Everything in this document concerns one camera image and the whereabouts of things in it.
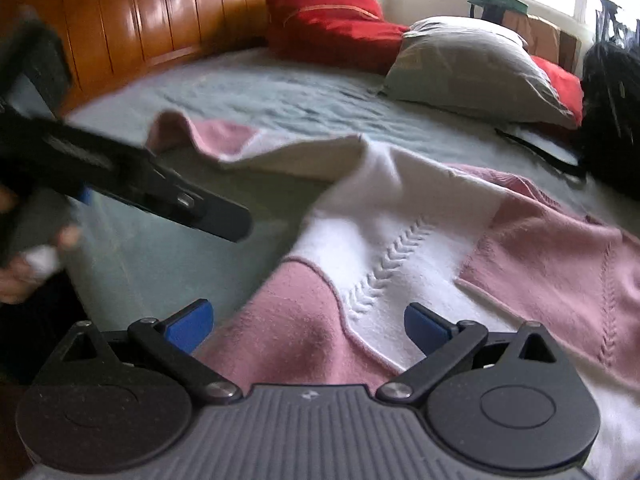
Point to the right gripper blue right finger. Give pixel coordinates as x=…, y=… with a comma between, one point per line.
x=448, y=349

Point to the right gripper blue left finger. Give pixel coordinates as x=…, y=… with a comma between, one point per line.
x=166, y=347

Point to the pink and white sweater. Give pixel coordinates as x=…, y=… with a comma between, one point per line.
x=394, y=228

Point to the person's left hand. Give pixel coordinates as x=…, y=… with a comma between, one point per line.
x=25, y=270

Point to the green plaid bed blanket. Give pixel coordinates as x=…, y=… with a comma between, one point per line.
x=131, y=264

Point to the wooden headboard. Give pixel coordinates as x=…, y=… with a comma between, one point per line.
x=109, y=43

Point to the black backpack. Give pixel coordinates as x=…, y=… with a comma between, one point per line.
x=607, y=144

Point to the grey pillow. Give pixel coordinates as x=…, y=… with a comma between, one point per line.
x=477, y=69

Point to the red quilt behind backpack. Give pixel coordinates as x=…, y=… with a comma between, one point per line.
x=566, y=85

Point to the red pillow at headboard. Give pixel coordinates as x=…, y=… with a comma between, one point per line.
x=344, y=33

